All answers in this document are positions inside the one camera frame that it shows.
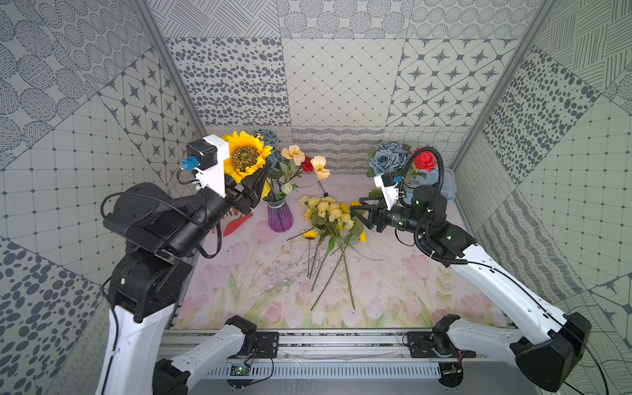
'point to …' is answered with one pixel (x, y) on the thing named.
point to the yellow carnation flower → (363, 237)
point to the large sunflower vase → (334, 224)
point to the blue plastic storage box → (433, 177)
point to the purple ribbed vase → (279, 216)
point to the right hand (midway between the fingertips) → (355, 207)
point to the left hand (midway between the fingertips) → (259, 155)
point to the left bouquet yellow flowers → (287, 164)
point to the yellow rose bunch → (323, 250)
